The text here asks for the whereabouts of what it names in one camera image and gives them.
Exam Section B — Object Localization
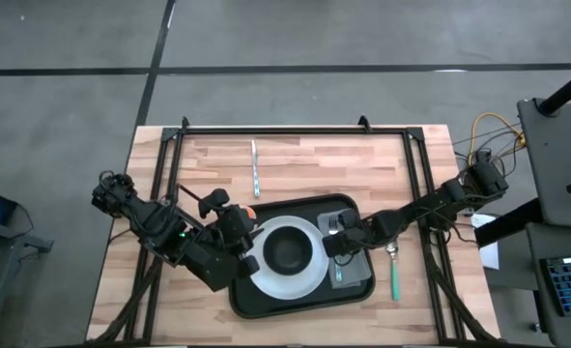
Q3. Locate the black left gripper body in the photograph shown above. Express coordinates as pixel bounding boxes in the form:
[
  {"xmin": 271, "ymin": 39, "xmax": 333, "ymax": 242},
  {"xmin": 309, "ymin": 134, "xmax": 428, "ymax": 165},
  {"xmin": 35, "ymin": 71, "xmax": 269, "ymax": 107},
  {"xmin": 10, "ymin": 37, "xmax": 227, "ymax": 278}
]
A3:
[{"xmin": 197, "ymin": 187, "xmax": 263, "ymax": 279}]

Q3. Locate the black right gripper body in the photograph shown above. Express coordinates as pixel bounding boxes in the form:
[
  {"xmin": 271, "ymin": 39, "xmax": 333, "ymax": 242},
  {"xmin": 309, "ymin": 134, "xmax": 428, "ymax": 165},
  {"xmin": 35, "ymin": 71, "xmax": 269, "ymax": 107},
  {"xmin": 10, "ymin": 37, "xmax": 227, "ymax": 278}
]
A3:
[{"xmin": 321, "ymin": 208, "xmax": 366, "ymax": 259}]

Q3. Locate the teal-handled fork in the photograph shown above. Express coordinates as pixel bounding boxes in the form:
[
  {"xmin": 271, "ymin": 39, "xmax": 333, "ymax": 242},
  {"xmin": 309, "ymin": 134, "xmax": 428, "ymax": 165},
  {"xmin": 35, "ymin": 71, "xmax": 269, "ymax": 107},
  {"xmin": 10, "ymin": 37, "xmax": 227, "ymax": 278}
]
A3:
[{"xmin": 327, "ymin": 215, "xmax": 344, "ymax": 283}]

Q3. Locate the teal-handled knife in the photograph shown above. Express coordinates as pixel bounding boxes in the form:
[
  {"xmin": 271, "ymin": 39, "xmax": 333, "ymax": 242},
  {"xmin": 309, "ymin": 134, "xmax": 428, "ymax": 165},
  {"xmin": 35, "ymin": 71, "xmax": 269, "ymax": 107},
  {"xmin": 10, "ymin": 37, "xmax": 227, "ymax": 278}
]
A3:
[{"xmin": 249, "ymin": 139, "xmax": 262, "ymax": 199}]

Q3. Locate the black bowl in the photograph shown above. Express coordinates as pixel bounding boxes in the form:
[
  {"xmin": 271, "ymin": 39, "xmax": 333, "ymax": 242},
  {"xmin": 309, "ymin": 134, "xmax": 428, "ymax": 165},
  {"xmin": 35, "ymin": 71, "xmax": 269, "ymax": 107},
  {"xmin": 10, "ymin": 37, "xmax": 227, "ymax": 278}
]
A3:
[{"xmin": 262, "ymin": 225, "xmax": 314, "ymax": 276}]

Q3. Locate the green-handled spoon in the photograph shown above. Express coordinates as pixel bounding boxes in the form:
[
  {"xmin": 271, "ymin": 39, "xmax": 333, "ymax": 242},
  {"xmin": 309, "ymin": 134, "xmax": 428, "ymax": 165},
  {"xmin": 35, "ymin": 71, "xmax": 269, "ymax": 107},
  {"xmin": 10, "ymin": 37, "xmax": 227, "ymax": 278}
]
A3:
[{"xmin": 385, "ymin": 240, "xmax": 402, "ymax": 304}]

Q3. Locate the white round plate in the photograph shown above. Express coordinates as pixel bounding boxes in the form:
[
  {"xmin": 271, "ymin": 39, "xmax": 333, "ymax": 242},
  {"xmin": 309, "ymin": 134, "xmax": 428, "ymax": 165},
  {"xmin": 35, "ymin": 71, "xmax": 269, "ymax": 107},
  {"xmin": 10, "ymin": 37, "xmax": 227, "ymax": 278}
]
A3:
[{"xmin": 248, "ymin": 215, "xmax": 330, "ymax": 301}]

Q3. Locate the black plastic tray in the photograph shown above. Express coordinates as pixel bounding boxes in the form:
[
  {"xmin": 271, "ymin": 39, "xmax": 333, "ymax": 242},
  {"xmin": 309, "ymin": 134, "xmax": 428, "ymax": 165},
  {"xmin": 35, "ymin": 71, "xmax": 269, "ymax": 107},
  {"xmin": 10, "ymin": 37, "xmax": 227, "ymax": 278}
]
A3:
[{"xmin": 227, "ymin": 192, "xmax": 377, "ymax": 320}]

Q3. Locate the white paper sheet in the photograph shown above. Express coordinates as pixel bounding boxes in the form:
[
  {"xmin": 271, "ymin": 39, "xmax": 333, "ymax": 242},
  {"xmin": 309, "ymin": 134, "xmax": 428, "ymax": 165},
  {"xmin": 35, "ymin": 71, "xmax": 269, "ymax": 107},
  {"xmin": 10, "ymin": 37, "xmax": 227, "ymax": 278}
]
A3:
[{"xmin": 471, "ymin": 215, "xmax": 501, "ymax": 271}]

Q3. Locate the black support beam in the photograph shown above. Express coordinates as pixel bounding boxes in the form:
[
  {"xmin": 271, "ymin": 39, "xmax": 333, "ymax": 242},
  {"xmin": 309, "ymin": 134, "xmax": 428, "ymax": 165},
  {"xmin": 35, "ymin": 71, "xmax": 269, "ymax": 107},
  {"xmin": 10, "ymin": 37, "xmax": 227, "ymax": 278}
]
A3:
[{"xmin": 473, "ymin": 197, "xmax": 545, "ymax": 248}]

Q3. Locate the grey keyboard table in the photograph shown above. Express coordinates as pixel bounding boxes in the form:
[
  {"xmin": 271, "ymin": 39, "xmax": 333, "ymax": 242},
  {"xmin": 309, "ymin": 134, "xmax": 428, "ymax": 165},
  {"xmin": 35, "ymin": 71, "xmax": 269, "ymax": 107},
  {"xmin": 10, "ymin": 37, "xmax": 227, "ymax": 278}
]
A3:
[{"xmin": 526, "ymin": 222, "xmax": 571, "ymax": 348}]

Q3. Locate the grey side stand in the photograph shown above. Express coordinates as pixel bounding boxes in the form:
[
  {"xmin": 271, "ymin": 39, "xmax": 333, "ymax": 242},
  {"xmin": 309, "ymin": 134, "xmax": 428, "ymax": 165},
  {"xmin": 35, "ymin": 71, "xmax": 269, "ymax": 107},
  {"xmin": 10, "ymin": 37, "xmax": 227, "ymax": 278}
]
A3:
[{"xmin": 0, "ymin": 219, "xmax": 54, "ymax": 348}]

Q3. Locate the black desk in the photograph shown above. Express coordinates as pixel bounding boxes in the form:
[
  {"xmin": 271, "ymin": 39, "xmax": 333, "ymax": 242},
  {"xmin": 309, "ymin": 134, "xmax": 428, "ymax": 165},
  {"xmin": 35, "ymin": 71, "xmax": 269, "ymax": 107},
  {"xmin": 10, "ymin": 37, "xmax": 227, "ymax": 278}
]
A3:
[{"xmin": 516, "ymin": 98, "xmax": 571, "ymax": 228}]

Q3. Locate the black pole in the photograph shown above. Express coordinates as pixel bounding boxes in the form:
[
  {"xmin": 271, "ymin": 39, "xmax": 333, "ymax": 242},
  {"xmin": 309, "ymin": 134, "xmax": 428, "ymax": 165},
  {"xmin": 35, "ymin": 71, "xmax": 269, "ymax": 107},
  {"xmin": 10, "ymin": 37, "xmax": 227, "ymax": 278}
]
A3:
[{"xmin": 537, "ymin": 64, "xmax": 571, "ymax": 117}]

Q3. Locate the yellow cable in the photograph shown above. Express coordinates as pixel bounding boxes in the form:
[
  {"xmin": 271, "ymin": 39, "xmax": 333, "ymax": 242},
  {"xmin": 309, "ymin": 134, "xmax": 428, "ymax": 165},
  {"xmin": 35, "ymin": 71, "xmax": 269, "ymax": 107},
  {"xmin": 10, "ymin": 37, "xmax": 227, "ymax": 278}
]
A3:
[{"xmin": 468, "ymin": 112, "xmax": 527, "ymax": 165}]

